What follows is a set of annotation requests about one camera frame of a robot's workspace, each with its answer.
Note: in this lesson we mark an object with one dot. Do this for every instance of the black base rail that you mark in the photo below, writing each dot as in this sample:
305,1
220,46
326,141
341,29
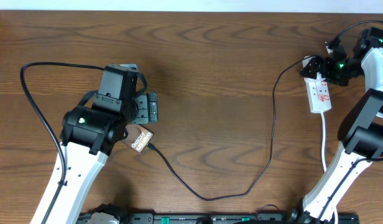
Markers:
113,214

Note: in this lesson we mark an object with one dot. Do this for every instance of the white power strip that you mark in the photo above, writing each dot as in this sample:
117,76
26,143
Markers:
318,94

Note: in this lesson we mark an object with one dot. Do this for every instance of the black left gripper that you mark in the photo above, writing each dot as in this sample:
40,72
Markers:
148,108

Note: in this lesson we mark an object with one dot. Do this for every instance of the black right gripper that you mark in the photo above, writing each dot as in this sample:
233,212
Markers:
326,74

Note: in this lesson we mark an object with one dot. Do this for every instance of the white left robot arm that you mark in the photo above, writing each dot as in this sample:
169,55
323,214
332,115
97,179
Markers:
117,111

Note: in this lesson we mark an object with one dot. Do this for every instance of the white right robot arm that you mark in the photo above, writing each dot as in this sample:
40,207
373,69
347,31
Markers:
360,138

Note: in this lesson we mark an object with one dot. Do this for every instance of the rose gold Galaxy smartphone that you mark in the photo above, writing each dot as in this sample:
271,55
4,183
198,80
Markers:
137,137

